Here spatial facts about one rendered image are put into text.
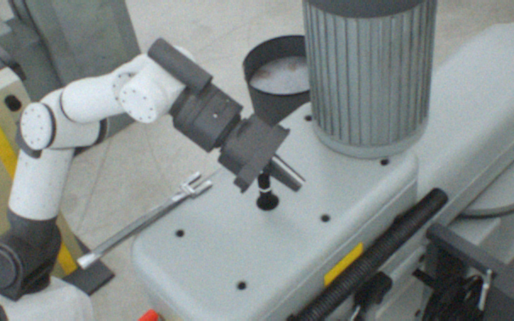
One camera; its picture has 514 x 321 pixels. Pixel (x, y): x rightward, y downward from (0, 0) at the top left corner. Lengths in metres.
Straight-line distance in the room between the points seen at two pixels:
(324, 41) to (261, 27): 3.78
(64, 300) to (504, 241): 0.94
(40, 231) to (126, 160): 2.73
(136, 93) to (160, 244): 0.25
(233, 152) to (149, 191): 2.84
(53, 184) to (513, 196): 0.94
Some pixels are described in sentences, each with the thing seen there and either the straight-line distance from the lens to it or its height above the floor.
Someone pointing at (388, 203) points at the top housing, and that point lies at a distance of 1.12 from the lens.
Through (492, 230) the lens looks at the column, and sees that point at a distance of 1.53.
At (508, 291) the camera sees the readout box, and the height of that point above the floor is 1.72.
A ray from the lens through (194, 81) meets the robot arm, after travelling 0.96.
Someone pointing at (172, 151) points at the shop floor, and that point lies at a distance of 3.97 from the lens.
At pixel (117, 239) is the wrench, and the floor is 1.90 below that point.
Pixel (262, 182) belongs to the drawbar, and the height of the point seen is 1.95.
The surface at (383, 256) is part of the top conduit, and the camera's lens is 1.12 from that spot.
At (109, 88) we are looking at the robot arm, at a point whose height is 2.07.
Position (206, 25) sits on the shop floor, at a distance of 4.90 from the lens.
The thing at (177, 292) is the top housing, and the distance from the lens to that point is 1.01.
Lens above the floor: 2.71
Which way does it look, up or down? 45 degrees down
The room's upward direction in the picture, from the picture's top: 10 degrees counter-clockwise
